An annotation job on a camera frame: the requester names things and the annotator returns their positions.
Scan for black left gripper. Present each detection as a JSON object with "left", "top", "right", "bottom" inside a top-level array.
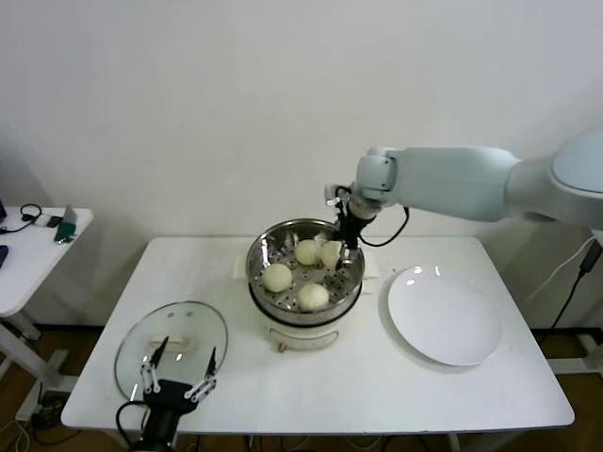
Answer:
[{"left": 136, "top": 335, "right": 219, "bottom": 444}]

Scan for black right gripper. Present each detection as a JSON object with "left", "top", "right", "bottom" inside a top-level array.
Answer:
[{"left": 337, "top": 209, "right": 376, "bottom": 273}]

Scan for white steamed baozi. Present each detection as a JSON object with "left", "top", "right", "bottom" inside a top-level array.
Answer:
[
  {"left": 261, "top": 263, "right": 293, "bottom": 292},
  {"left": 293, "top": 238, "right": 322, "bottom": 267},
  {"left": 296, "top": 282, "right": 330, "bottom": 313},
  {"left": 320, "top": 240, "right": 344, "bottom": 272}
]

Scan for glass lid with white handle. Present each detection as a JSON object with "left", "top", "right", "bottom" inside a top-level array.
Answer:
[{"left": 115, "top": 300, "right": 230, "bottom": 401}]

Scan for stainless steel steamer basket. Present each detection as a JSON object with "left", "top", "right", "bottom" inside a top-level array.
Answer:
[{"left": 231, "top": 218, "right": 380, "bottom": 317}]

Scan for white round plate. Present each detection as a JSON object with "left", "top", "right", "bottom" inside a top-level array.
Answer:
[{"left": 385, "top": 265, "right": 501, "bottom": 366}]

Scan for cream electric cooker base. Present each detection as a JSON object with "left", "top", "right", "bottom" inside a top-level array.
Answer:
[{"left": 253, "top": 277, "right": 364, "bottom": 353}]

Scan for floor power strip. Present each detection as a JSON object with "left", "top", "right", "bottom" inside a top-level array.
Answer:
[{"left": 28, "top": 395, "right": 67, "bottom": 428}]

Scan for white side table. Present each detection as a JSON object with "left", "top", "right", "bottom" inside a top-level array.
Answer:
[{"left": 0, "top": 208, "right": 94, "bottom": 425}]

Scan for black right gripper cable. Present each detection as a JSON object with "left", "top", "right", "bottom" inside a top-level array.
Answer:
[{"left": 360, "top": 204, "right": 411, "bottom": 249}]

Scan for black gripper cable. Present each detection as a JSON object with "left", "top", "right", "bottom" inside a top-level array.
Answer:
[
  {"left": 360, "top": 204, "right": 411, "bottom": 249},
  {"left": 116, "top": 399, "right": 152, "bottom": 448}
]

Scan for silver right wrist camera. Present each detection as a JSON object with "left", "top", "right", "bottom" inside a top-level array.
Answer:
[{"left": 323, "top": 183, "right": 352, "bottom": 208}]

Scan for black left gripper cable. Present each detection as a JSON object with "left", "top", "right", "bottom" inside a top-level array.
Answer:
[{"left": 116, "top": 399, "right": 152, "bottom": 448}]

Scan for white wall cable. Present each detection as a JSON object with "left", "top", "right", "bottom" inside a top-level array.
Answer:
[{"left": 525, "top": 234, "right": 599, "bottom": 303}]

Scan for black headphones with cable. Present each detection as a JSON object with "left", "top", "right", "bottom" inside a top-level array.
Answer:
[{"left": 0, "top": 204, "right": 40, "bottom": 234}]

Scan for black adapter with cable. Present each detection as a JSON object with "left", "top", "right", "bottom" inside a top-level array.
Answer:
[{"left": 550, "top": 242, "right": 603, "bottom": 330}]

